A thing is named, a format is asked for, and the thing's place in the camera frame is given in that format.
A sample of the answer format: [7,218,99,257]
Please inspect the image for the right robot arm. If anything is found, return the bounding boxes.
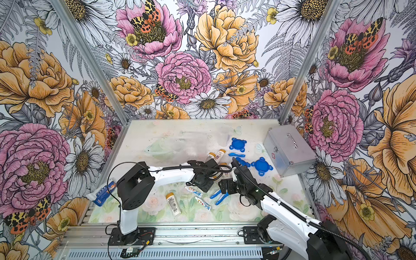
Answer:
[223,159,353,260]

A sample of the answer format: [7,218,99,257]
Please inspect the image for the blue lid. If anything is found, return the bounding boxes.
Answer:
[250,157,274,177]
[229,138,247,152]

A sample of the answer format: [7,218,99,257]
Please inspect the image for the white bottle yellow cap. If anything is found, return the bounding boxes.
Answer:
[214,149,226,164]
[221,162,230,179]
[205,152,216,162]

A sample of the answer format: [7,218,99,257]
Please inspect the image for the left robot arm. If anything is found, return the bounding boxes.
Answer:
[116,159,232,235]

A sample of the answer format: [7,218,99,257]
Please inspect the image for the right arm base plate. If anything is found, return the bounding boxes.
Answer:
[238,226,279,244]

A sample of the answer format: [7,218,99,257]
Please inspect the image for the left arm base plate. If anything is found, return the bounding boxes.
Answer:
[108,227,156,246]

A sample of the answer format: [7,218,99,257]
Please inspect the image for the white bottle near front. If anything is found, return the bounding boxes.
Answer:
[166,192,182,216]

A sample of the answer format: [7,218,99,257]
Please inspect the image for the silver metal case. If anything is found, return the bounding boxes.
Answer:
[263,125,317,177]

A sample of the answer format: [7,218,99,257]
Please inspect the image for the blue lid lower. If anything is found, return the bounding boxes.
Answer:
[250,157,274,177]

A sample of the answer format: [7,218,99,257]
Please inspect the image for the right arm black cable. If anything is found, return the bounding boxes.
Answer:
[231,158,371,260]

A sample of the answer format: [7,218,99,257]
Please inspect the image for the blue white packet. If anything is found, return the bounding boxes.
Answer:
[86,181,116,207]

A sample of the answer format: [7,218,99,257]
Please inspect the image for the blue lid upper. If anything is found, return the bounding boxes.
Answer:
[229,138,247,152]

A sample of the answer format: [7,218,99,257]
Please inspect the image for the toothpaste tube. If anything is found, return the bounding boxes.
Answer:
[185,186,203,198]
[195,197,211,211]

